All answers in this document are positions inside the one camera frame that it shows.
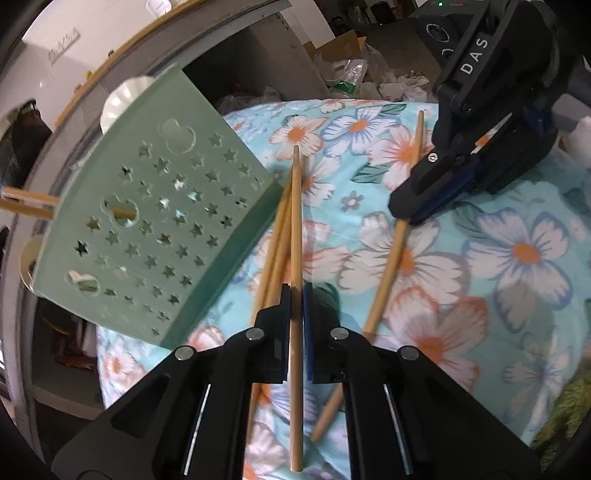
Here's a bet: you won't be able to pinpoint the wooden chopstick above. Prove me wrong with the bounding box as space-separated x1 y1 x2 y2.
310 110 426 443
265 194 294 303
287 145 305 472
0 199 54 217
2 187 62 206
245 184 293 446

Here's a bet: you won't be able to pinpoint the crumpled plastic bags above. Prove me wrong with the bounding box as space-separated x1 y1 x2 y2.
321 55 435 103

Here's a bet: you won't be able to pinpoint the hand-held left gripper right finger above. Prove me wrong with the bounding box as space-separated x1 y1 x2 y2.
301 283 542 480

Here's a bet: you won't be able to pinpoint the floral blue blanket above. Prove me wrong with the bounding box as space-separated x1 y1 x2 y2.
95 97 591 480

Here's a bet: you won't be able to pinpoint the cardboard box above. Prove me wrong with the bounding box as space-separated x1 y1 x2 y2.
302 30 368 63

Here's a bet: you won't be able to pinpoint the green plastic utensil holder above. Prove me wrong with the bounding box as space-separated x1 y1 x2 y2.
28 62 283 350

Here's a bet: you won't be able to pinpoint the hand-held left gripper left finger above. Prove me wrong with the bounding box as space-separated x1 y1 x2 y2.
50 285 293 480

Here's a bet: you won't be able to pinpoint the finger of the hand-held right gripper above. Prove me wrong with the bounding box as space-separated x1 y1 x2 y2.
410 106 556 228
389 143 472 225

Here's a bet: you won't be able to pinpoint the white wall socket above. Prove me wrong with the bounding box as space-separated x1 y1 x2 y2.
47 28 83 60

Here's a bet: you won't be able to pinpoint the white spoon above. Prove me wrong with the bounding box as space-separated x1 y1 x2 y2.
99 76 155 132

